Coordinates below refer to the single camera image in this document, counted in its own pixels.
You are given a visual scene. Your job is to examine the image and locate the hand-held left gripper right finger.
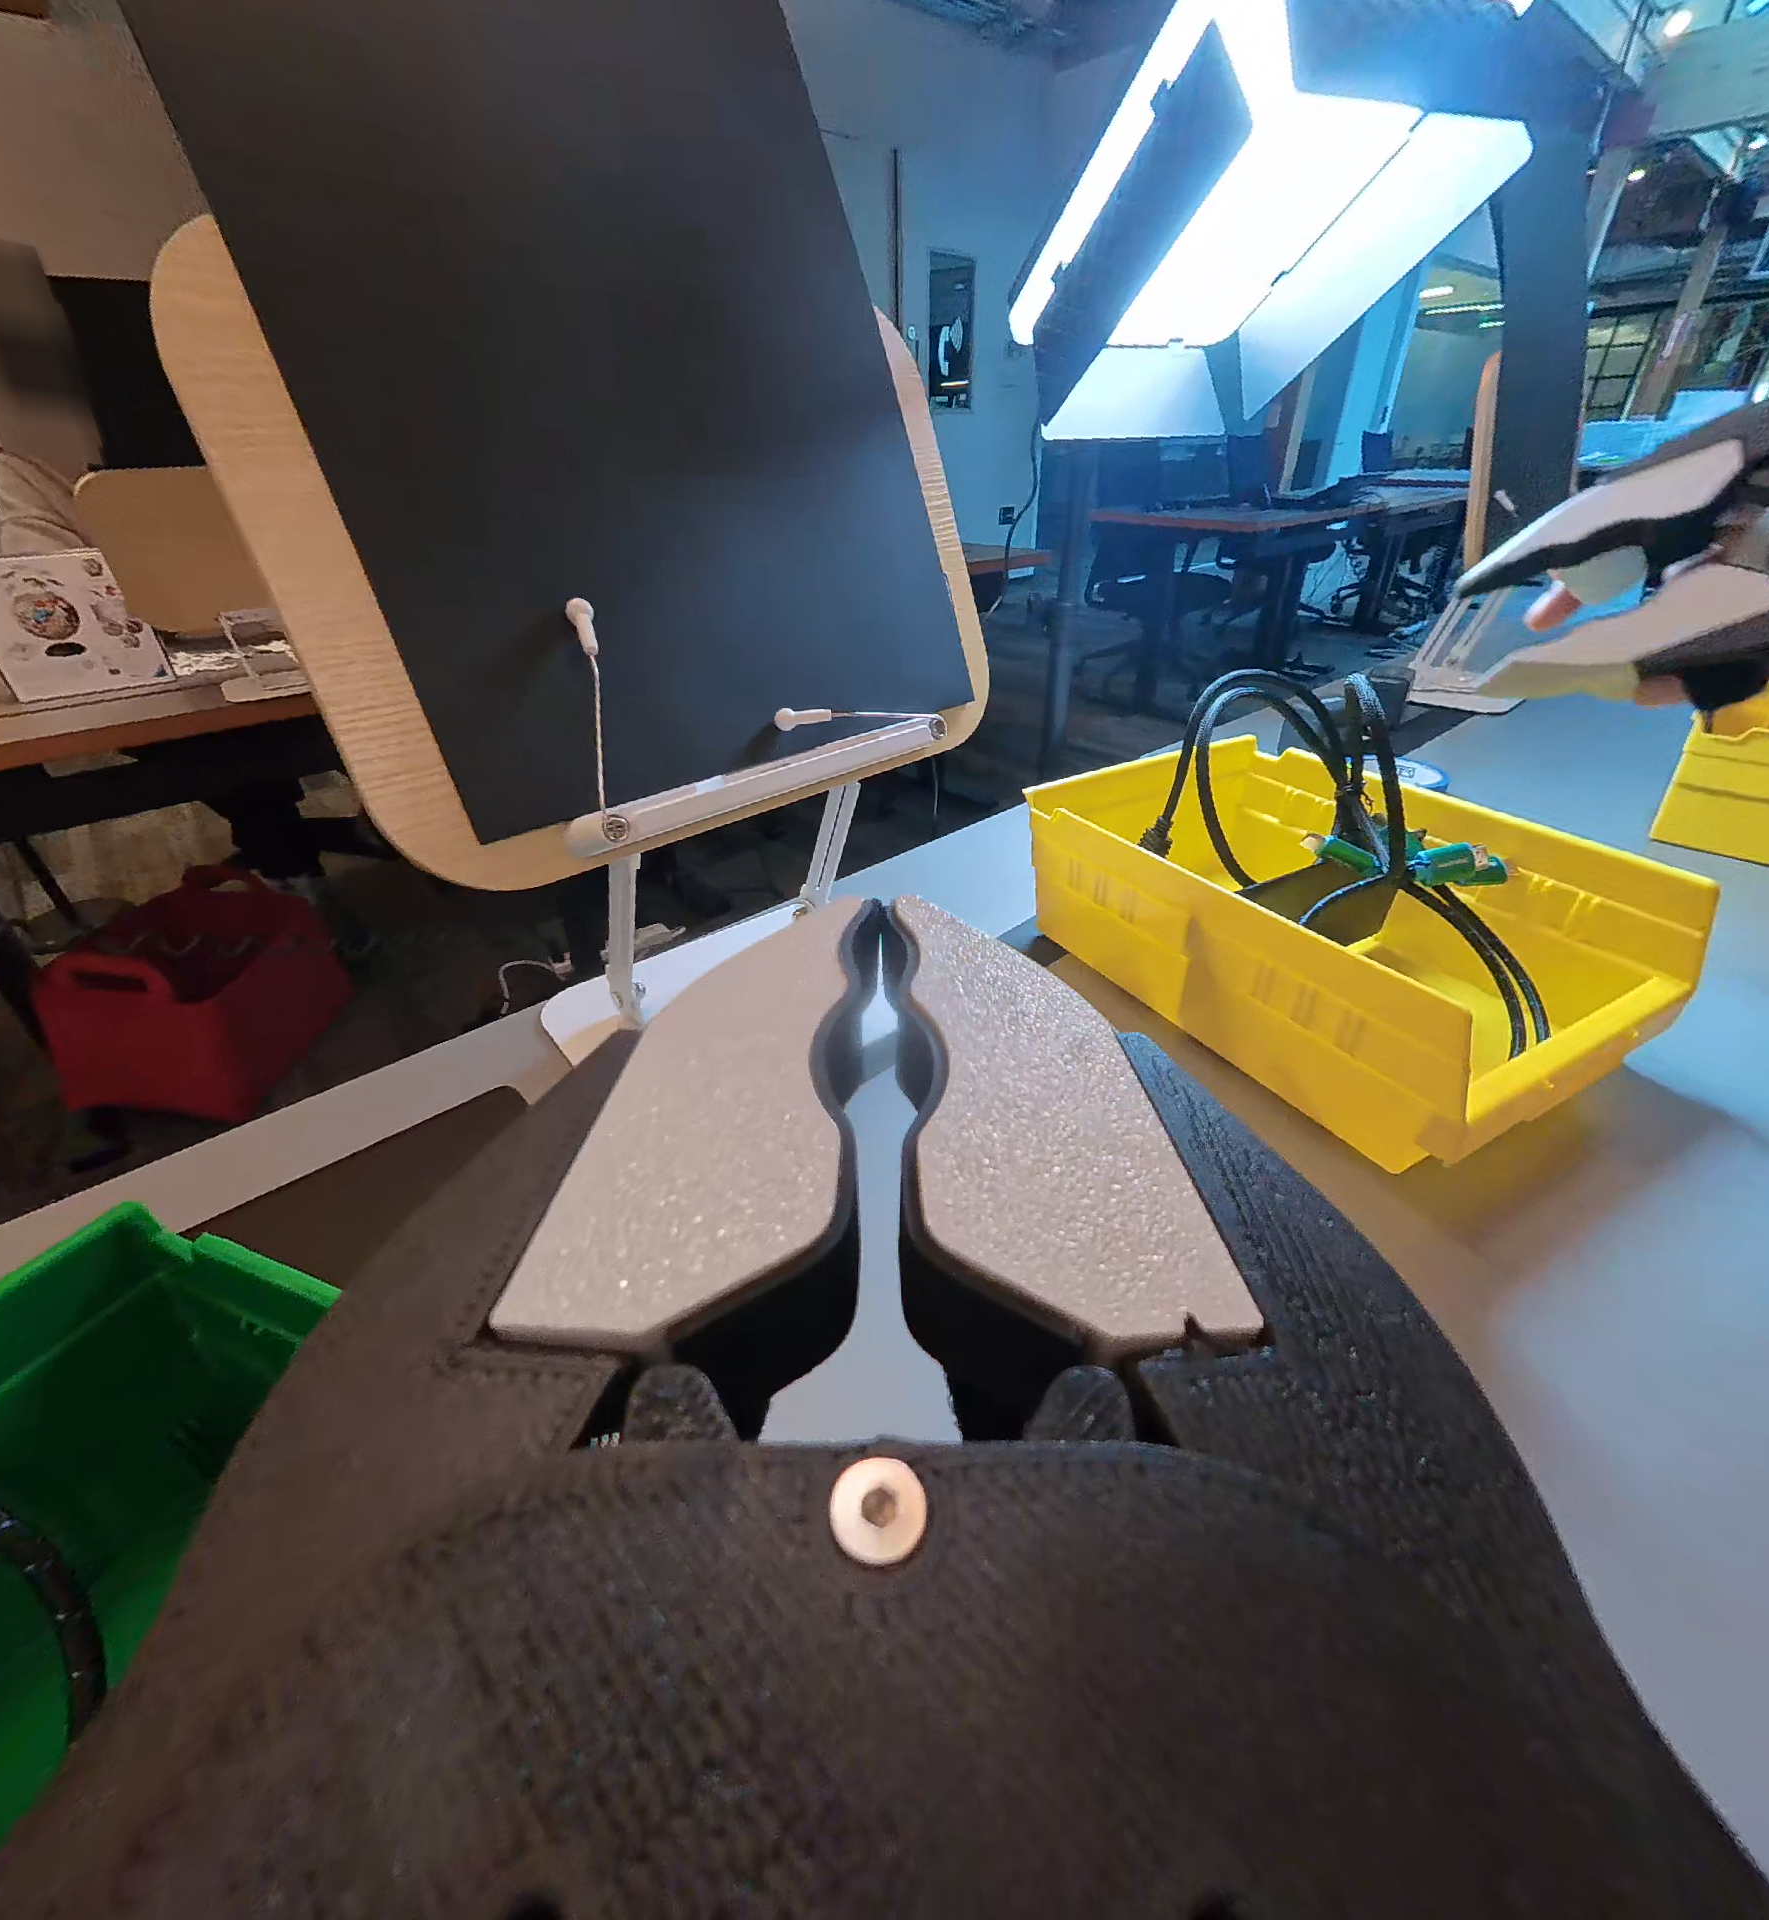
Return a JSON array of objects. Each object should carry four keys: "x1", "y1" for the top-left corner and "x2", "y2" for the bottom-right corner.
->
[{"x1": 892, "y1": 896, "x2": 1267, "y2": 1373}]

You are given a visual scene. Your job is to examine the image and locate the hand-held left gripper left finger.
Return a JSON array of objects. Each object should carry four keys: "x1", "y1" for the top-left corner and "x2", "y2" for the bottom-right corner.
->
[{"x1": 484, "y1": 896, "x2": 884, "y2": 1373}]

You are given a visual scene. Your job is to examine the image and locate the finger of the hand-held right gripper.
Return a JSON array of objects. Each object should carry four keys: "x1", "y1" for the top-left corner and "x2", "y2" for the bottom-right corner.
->
[
  {"x1": 1452, "y1": 439, "x2": 1754, "y2": 602},
  {"x1": 1480, "y1": 564, "x2": 1769, "y2": 705}
]

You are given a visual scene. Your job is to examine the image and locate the yellow plastic bin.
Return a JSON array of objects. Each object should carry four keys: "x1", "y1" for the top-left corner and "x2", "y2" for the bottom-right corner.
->
[
  {"x1": 1025, "y1": 731, "x2": 1719, "y2": 1176},
  {"x1": 1648, "y1": 676, "x2": 1769, "y2": 885}
]

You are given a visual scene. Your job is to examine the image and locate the black hub cable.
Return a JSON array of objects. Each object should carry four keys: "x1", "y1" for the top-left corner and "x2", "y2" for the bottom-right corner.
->
[
  {"x1": 1133, "y1": 670, "x2": 1376, "y2": 901},
  {"x1": 0, "y1": 1486, "x2": 107, "y2": 1743}
]

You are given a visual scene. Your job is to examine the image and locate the green plastic bin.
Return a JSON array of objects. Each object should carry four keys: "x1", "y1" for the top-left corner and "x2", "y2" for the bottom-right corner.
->
[{"x1": 0, "y1": 1200, "x2": 342, "y2": 1894}]

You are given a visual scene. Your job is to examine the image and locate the white angled stand plate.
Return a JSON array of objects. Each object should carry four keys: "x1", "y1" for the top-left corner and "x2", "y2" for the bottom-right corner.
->
[{"x1": 1406, "y1": 574, "x2": 1537, "y2": 712}]

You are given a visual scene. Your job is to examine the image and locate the background desk with black legs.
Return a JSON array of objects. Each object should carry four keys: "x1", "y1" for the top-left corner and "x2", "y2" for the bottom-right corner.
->
[{"x1": 1087, "y1": 470, "x2": 1470, "y2": 712}]

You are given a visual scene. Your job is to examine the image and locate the black bin divider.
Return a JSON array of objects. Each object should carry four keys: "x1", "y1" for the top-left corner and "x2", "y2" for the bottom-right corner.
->
[{"x1": 1236, "y1": 875, "x2": 1406, "y2": 947}]

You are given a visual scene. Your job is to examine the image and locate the white desk stand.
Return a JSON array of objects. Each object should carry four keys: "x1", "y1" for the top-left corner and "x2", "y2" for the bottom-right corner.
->
[{"x1": 538, "y1": 712, "x2": 951, "y2": 1068}]

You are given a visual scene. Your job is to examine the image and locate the black office chair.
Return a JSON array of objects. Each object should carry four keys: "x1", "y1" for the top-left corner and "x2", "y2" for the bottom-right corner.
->
[{"x1": 1087, "y1": 526, "x2": 1203, "y2": 676}]

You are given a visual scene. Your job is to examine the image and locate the red plastic bin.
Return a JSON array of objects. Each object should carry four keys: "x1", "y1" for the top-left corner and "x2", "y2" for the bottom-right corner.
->
[{"x1": 30, "y1": 864, "x2": 354, "y2": 1129}]

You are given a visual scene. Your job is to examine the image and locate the clear acrylic holder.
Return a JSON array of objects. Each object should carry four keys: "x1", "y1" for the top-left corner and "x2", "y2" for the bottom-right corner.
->
[{"x1": 216, "y1": 604, "x2": 313, "y2": 703}]

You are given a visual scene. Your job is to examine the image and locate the white printed leaflet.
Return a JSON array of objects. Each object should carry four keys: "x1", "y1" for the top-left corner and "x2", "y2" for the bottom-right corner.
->
[{"x1": 0, "y1": 554, "x2": 174, "y2": 703}]

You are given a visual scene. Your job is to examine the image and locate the dark wall sign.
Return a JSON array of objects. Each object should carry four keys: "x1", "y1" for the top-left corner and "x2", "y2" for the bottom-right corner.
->
[{"x1": 927, "y1": 246, "x2": 976, "y2": 409}]

